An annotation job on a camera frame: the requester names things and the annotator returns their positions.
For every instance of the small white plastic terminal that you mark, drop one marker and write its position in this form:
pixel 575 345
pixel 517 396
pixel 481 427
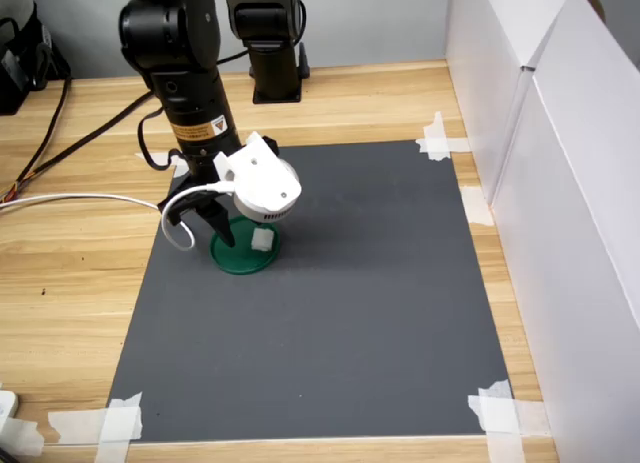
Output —
pixel 262 239

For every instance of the round green lid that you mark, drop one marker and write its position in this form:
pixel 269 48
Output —
pixel 240 264

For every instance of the white masking tape strip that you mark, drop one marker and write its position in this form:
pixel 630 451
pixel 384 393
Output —
pixel 530 413
pixel 475 205
pixel 502 433
pixel 22 435
pixel 117 433
pixel 157 158
pixel 181 170
pixel 436 133
pixel 75 425
pixel 457 144

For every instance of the dark grey mat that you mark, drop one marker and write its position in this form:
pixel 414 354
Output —
pixel 325 308

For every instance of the white partition panel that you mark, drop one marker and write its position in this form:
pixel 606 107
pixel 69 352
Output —
pixel 490 83
pixel 575 258

